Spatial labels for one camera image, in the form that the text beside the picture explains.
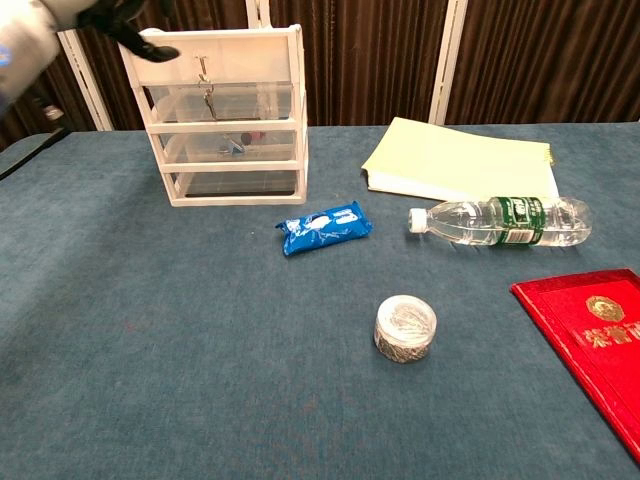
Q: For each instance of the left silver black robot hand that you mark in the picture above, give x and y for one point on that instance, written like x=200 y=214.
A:
x=107 y=12

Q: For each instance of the metal keys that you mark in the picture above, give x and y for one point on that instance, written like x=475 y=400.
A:
x=210 y=102

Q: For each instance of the white plastic drawer organizer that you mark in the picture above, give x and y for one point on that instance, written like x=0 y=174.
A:
x=250 y=165

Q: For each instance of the small blue clip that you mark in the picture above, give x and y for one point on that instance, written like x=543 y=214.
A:
x=234 y=146

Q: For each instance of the small red cap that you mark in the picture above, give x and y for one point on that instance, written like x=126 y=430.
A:
x=247 y=136

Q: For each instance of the dark pleated curtain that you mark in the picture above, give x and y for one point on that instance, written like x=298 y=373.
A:
x=375 y=60

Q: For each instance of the blue felt table mat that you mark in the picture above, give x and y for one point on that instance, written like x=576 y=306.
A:
x=150 y=300

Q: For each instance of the blue snack packet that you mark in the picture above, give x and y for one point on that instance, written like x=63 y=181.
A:
x=325 y=227

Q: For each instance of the pale yellow paper notebook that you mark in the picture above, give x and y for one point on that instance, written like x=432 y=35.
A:
x=460 y=160

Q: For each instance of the clear green-label water bottle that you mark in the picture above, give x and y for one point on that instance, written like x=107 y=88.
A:
x=475 y=222

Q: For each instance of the round clear paper clip box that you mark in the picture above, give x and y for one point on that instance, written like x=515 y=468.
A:
x=405 y=330

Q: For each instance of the red certificate book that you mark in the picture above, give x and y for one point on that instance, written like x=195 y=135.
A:
x=590 y=340

